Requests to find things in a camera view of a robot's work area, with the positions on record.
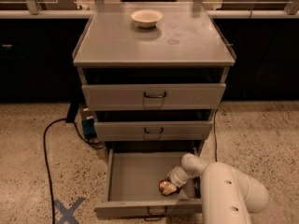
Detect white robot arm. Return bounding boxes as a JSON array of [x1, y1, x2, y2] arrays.
[[159, 154, 269, 224]]

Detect dark background counter cabinets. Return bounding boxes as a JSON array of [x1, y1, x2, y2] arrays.
[[0, 12, 299, 102]]

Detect black cable on left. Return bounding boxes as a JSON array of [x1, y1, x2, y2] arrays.
[[42, 118, 104, 224]]

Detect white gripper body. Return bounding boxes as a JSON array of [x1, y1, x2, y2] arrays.
[[169, 166, 189, 188]]

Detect grey open bottom drawer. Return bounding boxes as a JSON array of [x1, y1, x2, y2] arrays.
[[95, 149, 202, 218]]

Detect blue power box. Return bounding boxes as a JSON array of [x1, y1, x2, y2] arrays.
[[80, 106, 96, 139]]

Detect blue tape cross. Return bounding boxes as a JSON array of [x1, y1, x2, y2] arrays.
[[54, 197, 85, 224]]

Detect grey top drawer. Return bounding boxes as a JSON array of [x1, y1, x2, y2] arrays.
[[82, 83, 226, 111]]

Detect white bowl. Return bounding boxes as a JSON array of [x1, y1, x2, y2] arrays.
[[131, 9, 164, 28]]

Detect grey middle drawer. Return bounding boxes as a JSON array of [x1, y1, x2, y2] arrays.
[[94, 121, 213, 141]]

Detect grey drawer cabinet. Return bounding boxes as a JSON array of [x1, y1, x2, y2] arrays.
[[72, 1, 237, 161]]

